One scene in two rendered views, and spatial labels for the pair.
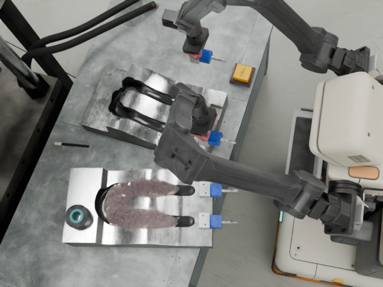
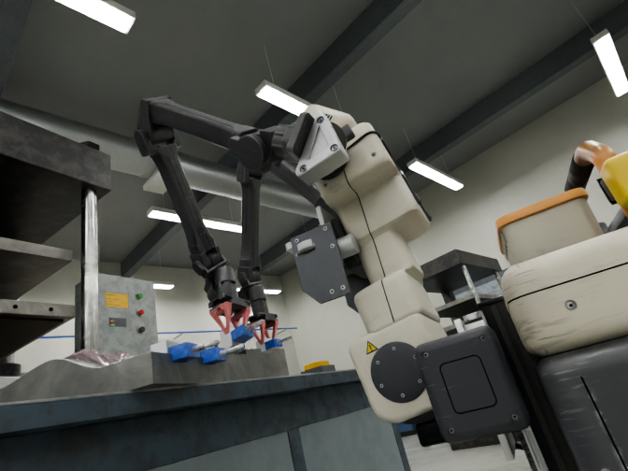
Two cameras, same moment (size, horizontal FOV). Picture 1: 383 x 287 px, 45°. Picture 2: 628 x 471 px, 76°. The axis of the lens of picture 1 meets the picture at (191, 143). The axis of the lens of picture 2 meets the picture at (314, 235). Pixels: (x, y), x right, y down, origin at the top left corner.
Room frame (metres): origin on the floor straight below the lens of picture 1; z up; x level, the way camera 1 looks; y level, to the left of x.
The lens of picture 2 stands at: (-0.50, -0.19, 0.69)
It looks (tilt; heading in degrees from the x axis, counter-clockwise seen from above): 24 degrees up; 352
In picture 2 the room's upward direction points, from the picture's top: 15 degrees counter-clockwise
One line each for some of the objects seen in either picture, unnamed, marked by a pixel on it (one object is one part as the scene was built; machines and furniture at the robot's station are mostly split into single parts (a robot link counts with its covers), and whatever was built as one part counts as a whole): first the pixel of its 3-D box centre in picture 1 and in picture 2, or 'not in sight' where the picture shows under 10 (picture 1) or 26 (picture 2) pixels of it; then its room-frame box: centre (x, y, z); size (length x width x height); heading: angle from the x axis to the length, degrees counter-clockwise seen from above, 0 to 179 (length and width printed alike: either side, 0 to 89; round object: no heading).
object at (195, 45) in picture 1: (194, 35); (260, 310); (0.89, -0.13, 1.06); 0.10 x 0.07 x 0.07; 144
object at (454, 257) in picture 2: not in sight; (482, 342); (4.63, -2.64, 1.03); 1.54 x 0.94 x 2.06; 132
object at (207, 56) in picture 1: (208, 56); (276, 343); (0.87, -0.16, 0.93); 0.13 x 0.05 x 0.05; 54
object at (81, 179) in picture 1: (141, 207); (90, 387); (0.43, 0.24, 0.85); 0.50 x 0.26 x 0.11; 71
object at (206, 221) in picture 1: (218, 221); (189, 350); (0.30, -0.01, 0.85); 0.13 x 0.05 x 0.05; 71
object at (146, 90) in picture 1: (153, 107); not in sight; (0.75, 0.09, 0.92); 0.35 x 0.16 x 0.09; 54
